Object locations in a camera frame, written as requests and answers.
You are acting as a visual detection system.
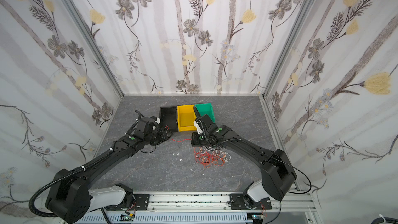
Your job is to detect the red orange white cables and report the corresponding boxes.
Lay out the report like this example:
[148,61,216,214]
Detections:
[193,145,232,168]

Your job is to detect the red cable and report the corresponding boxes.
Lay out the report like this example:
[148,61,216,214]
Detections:
[164,125,193,144]

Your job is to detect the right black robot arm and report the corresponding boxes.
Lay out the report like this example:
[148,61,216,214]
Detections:
[191,106,299,209]

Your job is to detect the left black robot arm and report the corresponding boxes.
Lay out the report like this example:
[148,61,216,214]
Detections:
[29,114,173,224]

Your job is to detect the black plastic bin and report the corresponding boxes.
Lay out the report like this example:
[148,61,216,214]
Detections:
[159,106,178,132]

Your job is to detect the green plastic bin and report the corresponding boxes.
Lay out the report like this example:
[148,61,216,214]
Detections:
[195,103,216,122]

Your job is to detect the yellow plastic bin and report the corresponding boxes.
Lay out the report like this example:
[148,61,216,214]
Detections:
[177,105,197,132]

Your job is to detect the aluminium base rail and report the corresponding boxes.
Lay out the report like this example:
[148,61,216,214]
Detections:
[79,192,322,224]

